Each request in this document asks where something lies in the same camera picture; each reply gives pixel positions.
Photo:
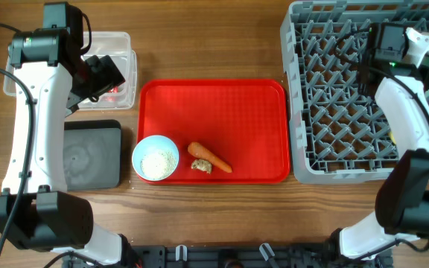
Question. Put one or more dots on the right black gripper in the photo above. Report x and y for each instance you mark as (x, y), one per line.
(428, 74)

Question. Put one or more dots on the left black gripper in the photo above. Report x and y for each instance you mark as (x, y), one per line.
(108, 74)

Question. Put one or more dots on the red snack wrapper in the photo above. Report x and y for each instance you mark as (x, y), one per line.
(111, 95)

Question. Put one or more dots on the yellow plastic cup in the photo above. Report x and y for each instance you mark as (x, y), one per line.
(392, 137)

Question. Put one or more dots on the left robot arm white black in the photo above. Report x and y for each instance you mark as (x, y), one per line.
(36, 210)

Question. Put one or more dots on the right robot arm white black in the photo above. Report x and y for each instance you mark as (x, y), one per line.
(394, 70)

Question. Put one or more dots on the grey dishwasher rack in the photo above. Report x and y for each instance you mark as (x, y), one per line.
(336, 134)

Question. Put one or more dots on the clear plastic bin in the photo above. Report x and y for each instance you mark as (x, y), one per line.
(51, 62)

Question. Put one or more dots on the black tray bin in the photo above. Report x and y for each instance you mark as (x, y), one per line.
(92, 154)

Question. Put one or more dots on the orange carrot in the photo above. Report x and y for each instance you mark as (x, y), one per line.
(199, 151)

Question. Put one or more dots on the brown food scrap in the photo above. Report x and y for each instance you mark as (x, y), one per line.
(202, 165)

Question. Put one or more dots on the red serving tray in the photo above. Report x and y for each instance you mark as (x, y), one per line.
(242, 121)

